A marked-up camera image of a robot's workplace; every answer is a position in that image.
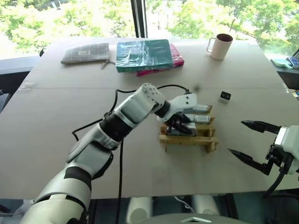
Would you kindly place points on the grey fabric pencil pouch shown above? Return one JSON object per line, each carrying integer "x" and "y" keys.
{"x": 86, "y": 53}

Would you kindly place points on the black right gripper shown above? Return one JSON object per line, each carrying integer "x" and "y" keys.
{"x": 278, "y": 156}

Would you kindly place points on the small black white camera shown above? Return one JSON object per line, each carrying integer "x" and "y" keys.
{"x": 225, "y": 96}

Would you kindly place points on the teal wrapped book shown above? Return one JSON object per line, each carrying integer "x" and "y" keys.
{"x": 143, "y": 54}

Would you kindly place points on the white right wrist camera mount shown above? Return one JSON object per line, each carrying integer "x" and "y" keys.
{"x": 290, "y": 137}

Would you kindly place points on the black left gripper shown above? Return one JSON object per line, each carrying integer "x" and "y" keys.
{"x": 174, "y": 117}

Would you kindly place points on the small wooden rack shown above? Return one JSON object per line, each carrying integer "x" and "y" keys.
{"x": 189, "y": 140}

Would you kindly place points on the white rounded shape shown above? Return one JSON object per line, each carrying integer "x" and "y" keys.
{"x": 140, "y": 210}

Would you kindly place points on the silver cylindrical camera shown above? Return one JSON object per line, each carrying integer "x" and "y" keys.
{"x": 202, "y": 118}
{"x": 203, "y": 108}

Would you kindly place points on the pink book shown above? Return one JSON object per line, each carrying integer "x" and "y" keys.
{"x": 176, "y": 57}

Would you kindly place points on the black window frame post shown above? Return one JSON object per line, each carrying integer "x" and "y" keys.
{"x": 139, "y": 18}

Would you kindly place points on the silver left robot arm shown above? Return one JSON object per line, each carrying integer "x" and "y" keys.
{"x": 130, "y": 112}

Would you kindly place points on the green and blue item stack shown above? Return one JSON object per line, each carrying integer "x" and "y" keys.
{"x": 283, "y": 61}

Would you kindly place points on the black side cabinet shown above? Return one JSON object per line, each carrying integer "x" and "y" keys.
{"x": 289, "y": 78}

